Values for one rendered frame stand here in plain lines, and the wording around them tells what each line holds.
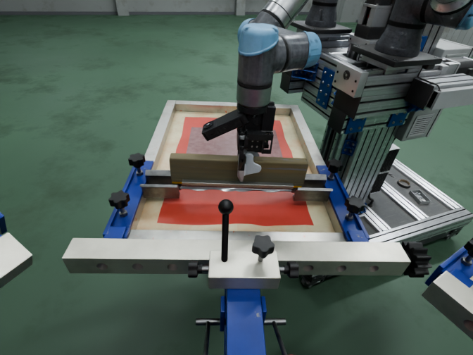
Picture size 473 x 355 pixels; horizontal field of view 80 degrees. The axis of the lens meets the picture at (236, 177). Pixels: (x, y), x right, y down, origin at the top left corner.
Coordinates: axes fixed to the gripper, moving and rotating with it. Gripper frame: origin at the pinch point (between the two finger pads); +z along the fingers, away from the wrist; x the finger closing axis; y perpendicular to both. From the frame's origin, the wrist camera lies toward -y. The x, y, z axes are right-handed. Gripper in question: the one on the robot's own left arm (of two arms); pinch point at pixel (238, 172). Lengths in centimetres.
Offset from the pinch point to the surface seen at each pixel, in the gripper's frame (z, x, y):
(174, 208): 9.3, -4.5, -17.1
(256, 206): 9.4, -2.8, 5.4
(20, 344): 104, -1, -99
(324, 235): 6.0, -16.1, 20.3
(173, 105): 6, 54, -26
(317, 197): 5.8, -2.8, 22.1
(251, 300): 0.8, -35.1, 1.1
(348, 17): 96, 963, 392
